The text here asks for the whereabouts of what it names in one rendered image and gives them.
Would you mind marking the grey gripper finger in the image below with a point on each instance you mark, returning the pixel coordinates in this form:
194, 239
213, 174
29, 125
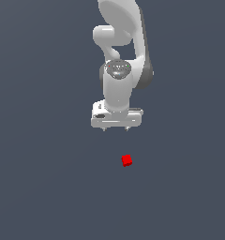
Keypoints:
127, 128
103, 128

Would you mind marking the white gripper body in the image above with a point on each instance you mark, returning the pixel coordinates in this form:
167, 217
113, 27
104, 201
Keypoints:
116, 120

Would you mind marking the red cube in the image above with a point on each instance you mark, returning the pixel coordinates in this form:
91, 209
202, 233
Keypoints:
127, 160

